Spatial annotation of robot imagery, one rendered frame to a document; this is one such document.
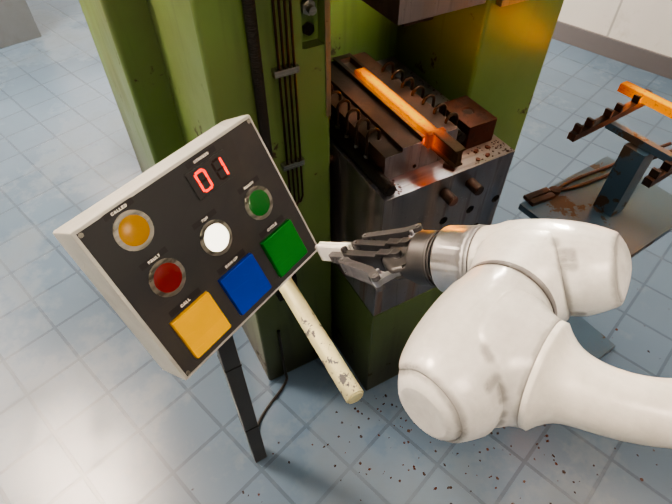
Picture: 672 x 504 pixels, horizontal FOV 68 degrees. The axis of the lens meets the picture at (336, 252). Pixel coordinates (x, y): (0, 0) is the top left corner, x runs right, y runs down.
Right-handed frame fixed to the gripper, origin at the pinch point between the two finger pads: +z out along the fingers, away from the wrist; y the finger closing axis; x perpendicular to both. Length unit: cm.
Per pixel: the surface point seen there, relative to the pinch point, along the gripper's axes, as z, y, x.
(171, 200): 13.1, -12.8, 18.5
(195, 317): 12.4, -20.3, 2.1
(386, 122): 20, 46, 2
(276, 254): 12.4, -2.4, 0.6
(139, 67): 73, 25, 36
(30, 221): 213, 8, -1
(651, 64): 38, 326, -97
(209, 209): 13.1, -8.4, 13.9
